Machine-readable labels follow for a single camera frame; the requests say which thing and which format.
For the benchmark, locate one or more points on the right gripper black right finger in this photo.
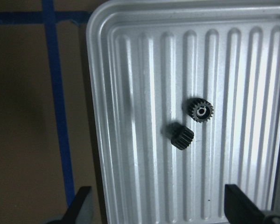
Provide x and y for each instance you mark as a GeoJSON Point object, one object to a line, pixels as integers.
{"type": "Point", "coordinates": [239, 209]}

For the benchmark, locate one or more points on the black gear sideways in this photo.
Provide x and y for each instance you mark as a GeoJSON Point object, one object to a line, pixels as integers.
{"type": "Point", "coordinates": [180, 135]}

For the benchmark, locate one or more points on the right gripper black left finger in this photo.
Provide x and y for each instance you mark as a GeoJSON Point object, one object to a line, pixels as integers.
{"type": "Point", "coordinates": [80, 210]}

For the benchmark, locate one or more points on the silver ribbed metal tray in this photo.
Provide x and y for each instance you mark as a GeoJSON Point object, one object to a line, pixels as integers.
{"type": "Point", "coordinates": [186, 98]}

